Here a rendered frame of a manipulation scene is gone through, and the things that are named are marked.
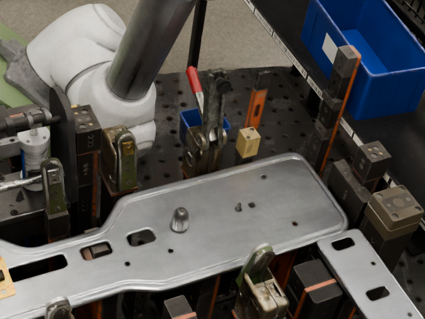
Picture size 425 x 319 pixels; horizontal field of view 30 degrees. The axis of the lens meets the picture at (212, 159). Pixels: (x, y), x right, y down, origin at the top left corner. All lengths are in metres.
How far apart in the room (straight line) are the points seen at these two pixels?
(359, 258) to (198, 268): 0.31
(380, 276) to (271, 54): 2.15
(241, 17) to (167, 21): 2.22
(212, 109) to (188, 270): 0.32
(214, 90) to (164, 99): 0.69
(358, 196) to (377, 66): 0.40
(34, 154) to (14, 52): 0.53
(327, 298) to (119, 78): 0.64
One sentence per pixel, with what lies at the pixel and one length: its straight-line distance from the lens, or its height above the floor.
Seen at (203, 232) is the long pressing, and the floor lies 1.00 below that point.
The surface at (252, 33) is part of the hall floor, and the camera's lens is 3.65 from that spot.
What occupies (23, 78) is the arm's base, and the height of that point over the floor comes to 0.88.
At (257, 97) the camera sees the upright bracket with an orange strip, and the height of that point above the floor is 1.14.
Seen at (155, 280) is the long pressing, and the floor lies 1.00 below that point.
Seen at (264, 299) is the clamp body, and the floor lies 1.04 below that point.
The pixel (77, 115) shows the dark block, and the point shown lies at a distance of 1.52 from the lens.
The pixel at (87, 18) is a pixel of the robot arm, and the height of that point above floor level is 1.03.
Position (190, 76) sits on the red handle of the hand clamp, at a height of 1.14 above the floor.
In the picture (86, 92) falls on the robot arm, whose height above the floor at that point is 0.95.
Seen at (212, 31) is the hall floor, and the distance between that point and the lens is 3.62.
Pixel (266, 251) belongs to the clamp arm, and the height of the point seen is 1.12.
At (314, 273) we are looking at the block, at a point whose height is 0.98.
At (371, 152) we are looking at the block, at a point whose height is 1.08.
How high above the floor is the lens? 2.16
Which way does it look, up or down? 46 degrees down
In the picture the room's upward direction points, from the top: 11 degrees clockwise
